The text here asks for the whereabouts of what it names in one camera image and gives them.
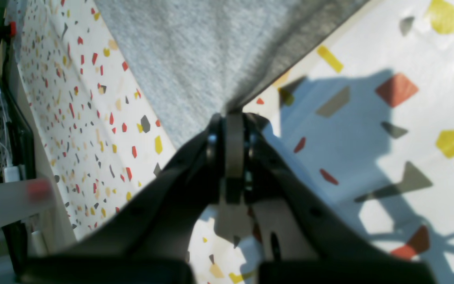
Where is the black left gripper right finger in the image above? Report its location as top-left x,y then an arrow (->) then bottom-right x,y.
243,113 -> 436,284

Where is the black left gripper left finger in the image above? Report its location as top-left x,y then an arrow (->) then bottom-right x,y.
22,114 -> 223,284

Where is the grey T-shirt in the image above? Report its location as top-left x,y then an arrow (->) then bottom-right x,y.
95,0 -> 365,148

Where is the terrazzo patterned tablecloth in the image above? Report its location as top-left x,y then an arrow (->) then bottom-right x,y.
9,0 -> 454,284

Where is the aluminium table frame rail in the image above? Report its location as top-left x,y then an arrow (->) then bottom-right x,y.
0,178 -> 56,228

